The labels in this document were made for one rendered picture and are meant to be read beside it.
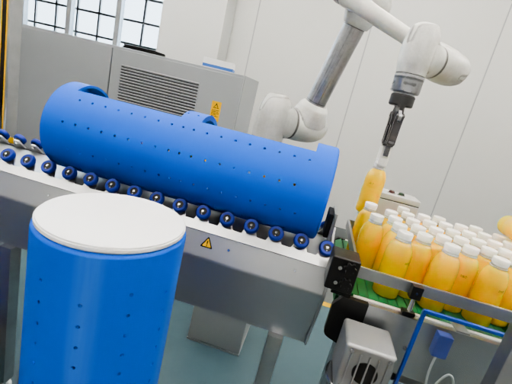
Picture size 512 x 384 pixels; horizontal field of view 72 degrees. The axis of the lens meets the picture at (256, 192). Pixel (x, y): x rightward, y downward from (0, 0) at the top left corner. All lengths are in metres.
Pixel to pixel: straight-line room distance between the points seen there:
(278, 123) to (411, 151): 2.48
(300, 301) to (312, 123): 0.97
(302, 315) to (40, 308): 0.70
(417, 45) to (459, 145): 2.94
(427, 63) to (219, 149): 0.67
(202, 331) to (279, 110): 1.22
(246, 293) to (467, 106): 3.37
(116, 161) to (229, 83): 1.74
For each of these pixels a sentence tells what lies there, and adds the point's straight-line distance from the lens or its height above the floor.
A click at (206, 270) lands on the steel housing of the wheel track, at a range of 1.10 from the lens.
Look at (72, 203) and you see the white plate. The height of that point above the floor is 1.04.
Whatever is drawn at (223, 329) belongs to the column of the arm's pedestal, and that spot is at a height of 0.13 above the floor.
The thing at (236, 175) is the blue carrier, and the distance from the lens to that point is 0.96.
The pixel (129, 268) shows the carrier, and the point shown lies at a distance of 0.64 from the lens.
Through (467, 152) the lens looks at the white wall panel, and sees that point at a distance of 4.13.
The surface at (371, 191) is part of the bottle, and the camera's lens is 1.23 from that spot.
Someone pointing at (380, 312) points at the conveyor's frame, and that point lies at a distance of 0.97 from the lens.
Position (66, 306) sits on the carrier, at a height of 0.92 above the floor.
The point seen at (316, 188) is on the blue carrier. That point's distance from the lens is 0.95.
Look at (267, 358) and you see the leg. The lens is 1.24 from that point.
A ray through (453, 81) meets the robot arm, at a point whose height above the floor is 1.51.
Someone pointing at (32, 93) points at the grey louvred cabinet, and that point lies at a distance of 3.59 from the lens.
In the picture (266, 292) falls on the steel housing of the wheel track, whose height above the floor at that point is 0.78.
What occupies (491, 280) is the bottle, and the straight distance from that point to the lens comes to 1.06.
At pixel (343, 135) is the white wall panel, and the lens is 3.89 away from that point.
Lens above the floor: 1.32
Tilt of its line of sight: 15 degrees down
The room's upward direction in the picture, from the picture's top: 14 degrees clockwise
